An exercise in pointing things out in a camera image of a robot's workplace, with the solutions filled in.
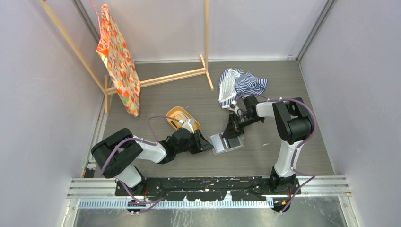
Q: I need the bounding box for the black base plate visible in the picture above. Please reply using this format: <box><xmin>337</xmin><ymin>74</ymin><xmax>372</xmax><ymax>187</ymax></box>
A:
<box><xmin>115</xmin><ymin>176</ymin><xmax>301</xmax><ymax>202</ymax></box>

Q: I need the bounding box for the wooden drying rack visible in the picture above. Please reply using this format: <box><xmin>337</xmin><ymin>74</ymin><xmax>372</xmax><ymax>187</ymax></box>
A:
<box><xmin>39</xmin><ymin>0</ymin><xmax>214</xmax><ymax>113</ymax></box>

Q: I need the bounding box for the blue striped cloth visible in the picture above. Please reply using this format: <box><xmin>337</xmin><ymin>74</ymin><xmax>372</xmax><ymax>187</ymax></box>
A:
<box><xmin>218</xmin><ymin>68</ymin><xmax>268</xmax><ymax>109</ymax></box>

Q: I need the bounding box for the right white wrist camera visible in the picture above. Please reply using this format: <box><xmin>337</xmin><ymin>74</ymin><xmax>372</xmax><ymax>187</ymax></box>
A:
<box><xmin>228</xmin><ymin>100</ymin><xmax>243</xmax><ymax>116</ymax></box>

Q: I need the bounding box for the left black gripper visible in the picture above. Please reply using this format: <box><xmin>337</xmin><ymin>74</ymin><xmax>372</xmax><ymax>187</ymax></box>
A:
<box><xmin>175</xmin><ymin>129</ymin><xmax>213</xmax><ymax>154</ymax></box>

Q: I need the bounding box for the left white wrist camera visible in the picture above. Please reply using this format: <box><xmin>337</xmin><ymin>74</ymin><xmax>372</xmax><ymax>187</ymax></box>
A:
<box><xmin>179</xmin><ymin>118</ymin><xmax>195</xmax><ymax>134</ymax></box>

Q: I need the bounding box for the orange oval tray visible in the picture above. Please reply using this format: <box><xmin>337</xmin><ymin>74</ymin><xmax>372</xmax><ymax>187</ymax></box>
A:
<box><xmin>166</xmin><ymin>106</ymin><xmax>201</xmax><ymax>130</ymax></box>

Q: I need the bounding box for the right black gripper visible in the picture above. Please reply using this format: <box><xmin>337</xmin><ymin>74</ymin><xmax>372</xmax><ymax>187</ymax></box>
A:
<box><xmin>222</xmin><ymin>112</ymin><xmax>263</xmax><ymax>140</ymax></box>

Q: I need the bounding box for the grey card holder wallet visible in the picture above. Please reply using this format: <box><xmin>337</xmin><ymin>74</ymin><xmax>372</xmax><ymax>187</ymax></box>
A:
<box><xmin>209</xmin><ymin>132</ymin><xmax>244</xmax><ymax>156</ymax></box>

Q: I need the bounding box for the orange floral cloth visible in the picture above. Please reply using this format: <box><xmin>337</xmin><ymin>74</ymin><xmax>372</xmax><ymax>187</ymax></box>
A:
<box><xmin>96</xmin><ymin>4</ymin><xmax>141</xmax><ymax>117</ymax></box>

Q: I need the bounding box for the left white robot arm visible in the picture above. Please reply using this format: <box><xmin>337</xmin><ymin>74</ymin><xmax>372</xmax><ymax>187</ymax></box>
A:
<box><xmin>90</xmin><ymin>128</ymin><xmax>214</xmax><ymax>196</ymax></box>

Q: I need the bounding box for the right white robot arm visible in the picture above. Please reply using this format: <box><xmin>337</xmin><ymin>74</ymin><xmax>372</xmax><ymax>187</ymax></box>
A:
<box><xmin>222</xmin><ymin>95</ymin><xmax>315</xmax><ymax>194</ymax></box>

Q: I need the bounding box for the gold credit card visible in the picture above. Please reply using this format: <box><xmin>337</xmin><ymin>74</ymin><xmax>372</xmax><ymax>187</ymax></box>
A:
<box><xmin>175</xmin><ymin>112</ymin><xmax>191</xmax><ymax>125</ymax></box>

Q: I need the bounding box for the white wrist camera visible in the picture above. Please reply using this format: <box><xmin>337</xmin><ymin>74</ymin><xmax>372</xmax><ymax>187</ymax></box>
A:
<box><xmin>228</xmin><ymin>100</ymin><xmax>243</xmax><ymax>116</ymax></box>
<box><xmin>179</xmin><ymin>118</ymin><xmax>195</xmax><ymax>134</ymax></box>

